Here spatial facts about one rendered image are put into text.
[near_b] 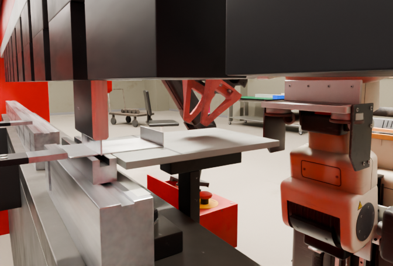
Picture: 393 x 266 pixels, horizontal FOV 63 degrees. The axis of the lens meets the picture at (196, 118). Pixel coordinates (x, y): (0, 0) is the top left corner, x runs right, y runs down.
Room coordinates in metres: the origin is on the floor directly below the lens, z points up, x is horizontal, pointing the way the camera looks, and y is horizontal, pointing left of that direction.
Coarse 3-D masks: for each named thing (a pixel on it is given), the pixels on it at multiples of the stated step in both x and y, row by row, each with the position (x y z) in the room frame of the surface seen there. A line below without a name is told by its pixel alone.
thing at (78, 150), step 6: (72, 144) 0.47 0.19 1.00; (78, 144) 0.47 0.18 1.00; (66, 150) 0.43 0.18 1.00; (72, 150) 0.43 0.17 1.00; (78, 150) 0.43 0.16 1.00; (84, 150) 0.43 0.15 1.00; (90, 150) 0.43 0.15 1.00; (72, 156) 0.39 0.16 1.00; (78, 156) 0.40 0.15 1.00; (84, 156) 0.40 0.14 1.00
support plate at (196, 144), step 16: (208, 128) 0.66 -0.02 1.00; (176, 144) 0.48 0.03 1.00; (192, 144) 0.48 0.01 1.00; (208, 144) 0.48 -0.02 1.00; (224, 144) 0.48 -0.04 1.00; (240, 144) 0.48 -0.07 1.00; (256, 144) 0.49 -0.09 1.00; (272, 144) 0.51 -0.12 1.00; (128, 160) 0.38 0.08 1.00; (144, 160) 0.39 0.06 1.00; (160, 160) 0.40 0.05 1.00; (176, 160) 0.41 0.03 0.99
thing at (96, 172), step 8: (64, 144) 0.52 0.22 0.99; (72, 160) 0.48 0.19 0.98; (80, 160) 0.43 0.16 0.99; (88, 160) 0.39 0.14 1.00; (96, 160) 0.38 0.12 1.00; (104, 160) 0.41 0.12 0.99; (112, 160) 0.39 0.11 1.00; (80, 168) 0.43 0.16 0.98; (88, 168) 0.40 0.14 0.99; (96, 168) 0.38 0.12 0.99; (104, 168) 0.39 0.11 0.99; (112, 168) 0.39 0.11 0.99; (88, 176) 0.40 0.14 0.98; (96, 176) 0.38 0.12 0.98; (104, 176) 0.39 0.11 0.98; (112, 176) 0.39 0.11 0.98
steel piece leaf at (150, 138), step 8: (144, 128) 0.51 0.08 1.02; (144, 136) 0.51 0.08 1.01; (152, 136) 0.49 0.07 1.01; (160, 136) 0.47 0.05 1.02; (104, 144) 0.47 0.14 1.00; (112, 144) 0.47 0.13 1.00; (120, 144) 0.47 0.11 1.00; (128, 144) 0.47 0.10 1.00; (136, 144) 0.47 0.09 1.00; (144, 144) 0.47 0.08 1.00; (152, 144) 0.47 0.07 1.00; (160, 144) 0.47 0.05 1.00; (104, 152) 0.42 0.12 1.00; (112, 152) 0.42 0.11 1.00; (120, 152) 0.42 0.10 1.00
